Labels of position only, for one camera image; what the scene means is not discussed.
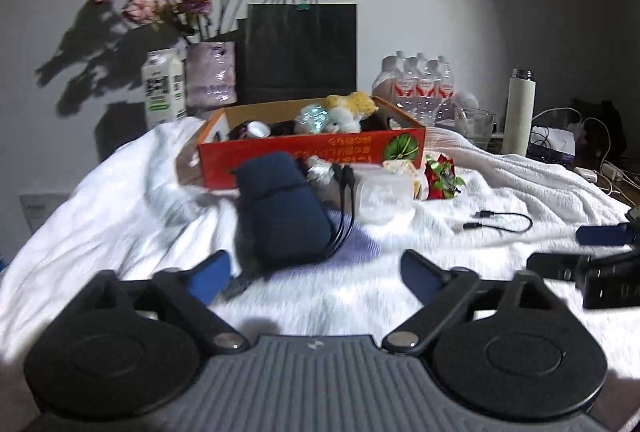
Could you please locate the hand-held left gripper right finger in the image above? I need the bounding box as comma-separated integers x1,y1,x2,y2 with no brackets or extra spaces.
382,249,556,355

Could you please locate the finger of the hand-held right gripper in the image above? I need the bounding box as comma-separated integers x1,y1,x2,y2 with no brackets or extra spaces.
526,248,640,284
575,222,640,248

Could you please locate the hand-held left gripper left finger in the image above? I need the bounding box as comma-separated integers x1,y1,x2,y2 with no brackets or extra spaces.
95,250,251,355

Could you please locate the orange cardboard box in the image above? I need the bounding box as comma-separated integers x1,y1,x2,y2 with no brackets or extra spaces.
177,96,427,190

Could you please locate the lavender knit cloth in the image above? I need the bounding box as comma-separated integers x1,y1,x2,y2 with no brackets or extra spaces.
325,229,383,265

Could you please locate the clear plastic container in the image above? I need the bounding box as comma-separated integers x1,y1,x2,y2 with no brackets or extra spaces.
350,164,417,225

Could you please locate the navy fabric pouch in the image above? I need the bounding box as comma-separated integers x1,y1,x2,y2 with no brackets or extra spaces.
234,152,335,270

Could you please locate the red green foil wrapper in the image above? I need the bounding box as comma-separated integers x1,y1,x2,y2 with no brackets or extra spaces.
424,153,467,201

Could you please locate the white fluffy blanket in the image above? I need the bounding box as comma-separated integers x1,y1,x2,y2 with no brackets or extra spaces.
0,114,640,432

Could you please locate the dark bag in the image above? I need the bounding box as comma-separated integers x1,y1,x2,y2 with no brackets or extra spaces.
570,98,628,163

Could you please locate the white thermos bottle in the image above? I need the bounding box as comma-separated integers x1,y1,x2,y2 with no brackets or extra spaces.
501,69,537,156

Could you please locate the clear glass cup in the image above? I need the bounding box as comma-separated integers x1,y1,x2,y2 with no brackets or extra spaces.
454,108,497,149

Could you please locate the white round object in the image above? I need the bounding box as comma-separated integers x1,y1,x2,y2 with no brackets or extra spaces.
452,89,479,114

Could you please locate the yellow white plush toy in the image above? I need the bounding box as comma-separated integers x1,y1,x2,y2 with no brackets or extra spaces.
325,92,379,134

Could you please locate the white green milk carton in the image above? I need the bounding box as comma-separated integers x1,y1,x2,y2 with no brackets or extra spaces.
141,49,188,130

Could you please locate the pack of water bottles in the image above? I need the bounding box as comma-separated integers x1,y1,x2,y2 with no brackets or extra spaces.
372,52,457,123

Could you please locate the black paper bag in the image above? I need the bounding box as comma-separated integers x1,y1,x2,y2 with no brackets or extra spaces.
236,0,358,105

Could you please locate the short black cable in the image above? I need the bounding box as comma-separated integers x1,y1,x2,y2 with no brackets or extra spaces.
462,210,533,234

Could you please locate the white charger cable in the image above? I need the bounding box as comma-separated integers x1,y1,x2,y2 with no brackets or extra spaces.
531,107,632,200

